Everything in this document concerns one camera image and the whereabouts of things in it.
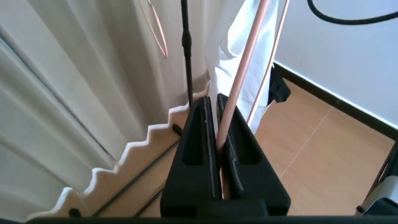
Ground black cable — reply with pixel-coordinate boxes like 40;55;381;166
307;0;398;26

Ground black clothes rack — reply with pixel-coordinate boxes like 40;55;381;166
68;0;194;218

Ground beige curtain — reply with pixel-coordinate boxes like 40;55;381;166
0;0;246;222

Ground pink clothes hanger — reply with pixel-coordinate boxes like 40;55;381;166
215;0;292;200
138;0;169;59

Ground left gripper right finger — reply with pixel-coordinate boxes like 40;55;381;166
216;93;292;217

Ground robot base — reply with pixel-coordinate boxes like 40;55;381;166
354;141;398;218

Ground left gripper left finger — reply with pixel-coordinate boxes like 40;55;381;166
160;95;223;218

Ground white t-shirt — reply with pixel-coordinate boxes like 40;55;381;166
203;0;280;134

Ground black shorts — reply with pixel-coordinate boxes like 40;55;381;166
267;63;292;105

